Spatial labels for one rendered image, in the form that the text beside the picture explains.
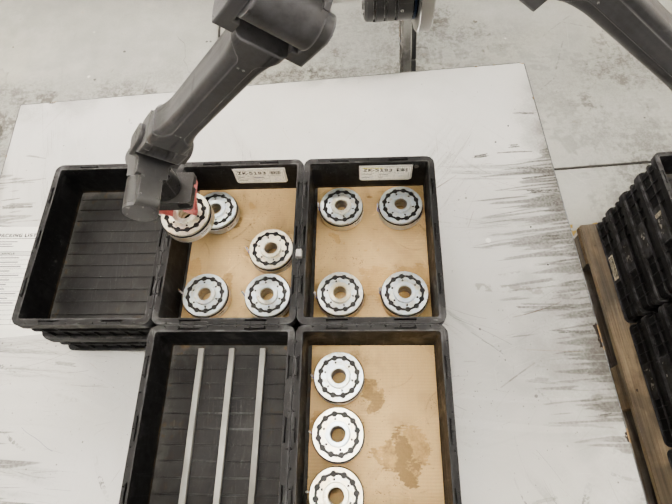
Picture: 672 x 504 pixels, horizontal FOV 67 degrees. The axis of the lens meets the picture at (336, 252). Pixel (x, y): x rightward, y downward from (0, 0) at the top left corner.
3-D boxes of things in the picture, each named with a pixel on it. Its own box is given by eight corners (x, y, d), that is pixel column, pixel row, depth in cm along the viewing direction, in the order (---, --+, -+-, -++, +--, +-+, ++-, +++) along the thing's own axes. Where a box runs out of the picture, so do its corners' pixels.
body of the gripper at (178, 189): (193, 207, 94) (178, 186, 87) (140, 208, 95) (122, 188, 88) (198, 177, 97) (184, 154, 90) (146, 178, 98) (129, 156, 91)
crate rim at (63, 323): (62, 170, 124) (56, 165, 122) (181, 167, 122) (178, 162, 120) (16, 328, 107) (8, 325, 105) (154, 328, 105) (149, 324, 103)
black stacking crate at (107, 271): (82, 192, 133) (58, 167, 122) (193, 189, 131) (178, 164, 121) (43, 340, 116) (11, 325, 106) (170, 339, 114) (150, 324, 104)
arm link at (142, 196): (195, 136, 83) (142, 118, 79) (189, 197, 79) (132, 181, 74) (169, 170, 92) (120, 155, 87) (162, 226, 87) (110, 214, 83)
